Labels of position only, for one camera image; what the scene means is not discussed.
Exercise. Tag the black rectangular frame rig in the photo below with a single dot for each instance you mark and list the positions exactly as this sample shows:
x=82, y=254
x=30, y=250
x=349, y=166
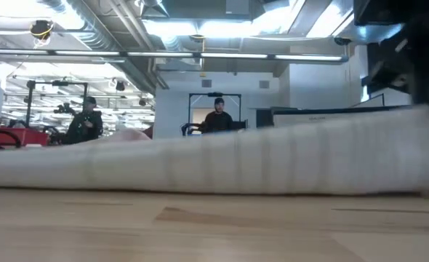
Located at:
x=214, y=94

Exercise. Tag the black tall camera rig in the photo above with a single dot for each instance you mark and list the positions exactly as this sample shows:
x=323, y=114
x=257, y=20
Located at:
x=30, y=98

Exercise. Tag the black background robot arm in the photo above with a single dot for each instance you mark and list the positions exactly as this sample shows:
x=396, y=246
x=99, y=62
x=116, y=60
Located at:
x=64, y=109

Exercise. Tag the navy fabric basket white band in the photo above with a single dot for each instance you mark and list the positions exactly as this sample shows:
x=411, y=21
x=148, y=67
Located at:
x=345, y=118

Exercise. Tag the long ceiling light bar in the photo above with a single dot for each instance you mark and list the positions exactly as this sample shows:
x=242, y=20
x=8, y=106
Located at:
x=163, y=54

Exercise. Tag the beige-checked white towel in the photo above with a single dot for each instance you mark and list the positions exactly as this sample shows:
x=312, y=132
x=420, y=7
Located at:
x=214, y=163

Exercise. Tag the person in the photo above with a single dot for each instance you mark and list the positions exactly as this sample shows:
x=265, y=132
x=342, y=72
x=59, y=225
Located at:
x=218, y=120
x=85, y=127

